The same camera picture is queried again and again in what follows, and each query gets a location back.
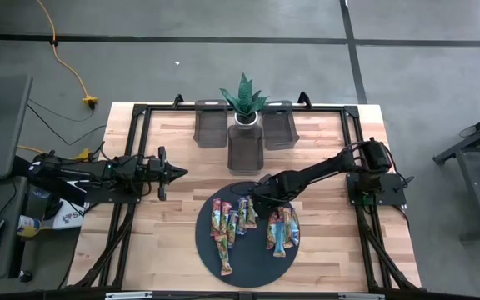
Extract dark round woven placemat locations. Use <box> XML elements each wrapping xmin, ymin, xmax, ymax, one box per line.
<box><xmin>194</xmin><ymin>181</ymin><xmax>301</xmax><ymax>289</ymax></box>

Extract silver metal bracket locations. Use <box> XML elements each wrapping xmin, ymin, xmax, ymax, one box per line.
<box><xmin>105</xmin><ymin>291</ymin><xmax>153</xmax><ymax>300</ymax></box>

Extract thin black floor cable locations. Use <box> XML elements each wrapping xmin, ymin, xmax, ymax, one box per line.
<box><xmin>27</xmin><ymin>97</ymin><xmax>108</xmax><ymax>147</ymax></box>

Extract black metal table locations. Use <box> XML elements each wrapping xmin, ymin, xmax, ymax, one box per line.
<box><xmin>431</xmin><ymin>103</ymin><xmax>480</xmax><ymax>243</ymax></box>

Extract translucent grey plastic bin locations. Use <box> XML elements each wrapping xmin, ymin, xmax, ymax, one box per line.
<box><xmin>260</xmin><ymin>99</ymin><xmax>300</xmax><ymax>151</ymax></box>
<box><xmin>227</xmin><ymin>122</ymin><xmax>265</xmax><ymax>177</ymax></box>
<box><xmin>192</xmin><ymin>98</ymin><xmax>229</xmax><ymax>149</ymax></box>

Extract green snake plant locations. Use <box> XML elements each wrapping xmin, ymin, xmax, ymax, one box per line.
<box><xmin>218</xmin><ymin>72</ymin><xmax>269</xmax><ymax>120</ymax></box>

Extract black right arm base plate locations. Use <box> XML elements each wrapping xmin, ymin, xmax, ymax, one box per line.
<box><xmin>347</xmin><ymin>172</ymin><xmax>408</xmax><ymax>207</ymax></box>

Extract yellow white container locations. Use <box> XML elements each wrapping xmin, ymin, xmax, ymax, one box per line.
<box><xmin>16</xmin><ymin>214</ymin><xmax>43</xmax><ymax>238</ymax></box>

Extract black aluminium table frame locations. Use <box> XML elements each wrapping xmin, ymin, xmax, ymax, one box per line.
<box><xmin>67</xmin><ymin>91</ymin><xmax>424</xmax><ymax>300</ymax></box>

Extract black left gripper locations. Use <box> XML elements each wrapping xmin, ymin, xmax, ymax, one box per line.
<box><xmin>147</xmin><ymin>145</ymin><xmax>189</xmax><ymax>203</ymax></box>

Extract red granola bar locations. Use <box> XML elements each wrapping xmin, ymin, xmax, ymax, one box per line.
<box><xmin>220</xmin><ymin>201</ymin><xmax>233</xmax><ymax>237</ymax></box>
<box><xmin>213</xmin><ymin>233</ymin><xmax>233</xmax><ymax>277</ymax></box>
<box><xmin>210</xmin><ymin>197</ymin><xmax>223</xmax><ymax>238</ymax></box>

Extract white cardboard box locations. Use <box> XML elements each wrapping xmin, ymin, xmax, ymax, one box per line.
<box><xmin>50</xmin><ymin>198</ymin><xmax>88</xmax><ymax>231</ymax></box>

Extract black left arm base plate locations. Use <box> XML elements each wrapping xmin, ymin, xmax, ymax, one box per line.
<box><xmin>84</xmin><ymin>182</ymin><xmax>143</xmax><ymax>205</ymax></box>

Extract orange extension cord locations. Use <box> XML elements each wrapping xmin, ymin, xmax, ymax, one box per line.
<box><xmin>35</xmin><ymin>0</ymin><xmax>99</xmax><ymax>112</ymax></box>

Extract yellow power cord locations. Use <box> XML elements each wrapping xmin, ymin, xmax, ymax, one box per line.
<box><xmin>17</xmin><ymin>144</ymin><xmax>95</xmax><ymax>163</ymax></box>

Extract white round plant pot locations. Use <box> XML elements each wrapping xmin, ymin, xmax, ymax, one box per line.
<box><xmin>233</xmin><ymin>111</ymin><xmax>260</xmax><ymax>127</ymax></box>

